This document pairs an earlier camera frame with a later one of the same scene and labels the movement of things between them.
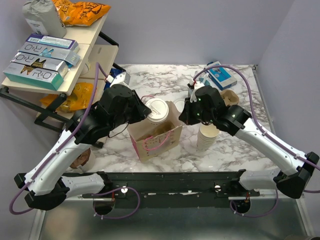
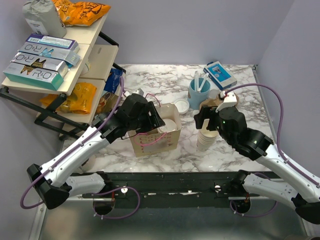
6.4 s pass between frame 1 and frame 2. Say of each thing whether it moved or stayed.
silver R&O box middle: stayed
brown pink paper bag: stayed
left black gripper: moved
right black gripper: moved
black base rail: stayed
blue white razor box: stayed
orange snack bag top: stayed
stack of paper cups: stayed
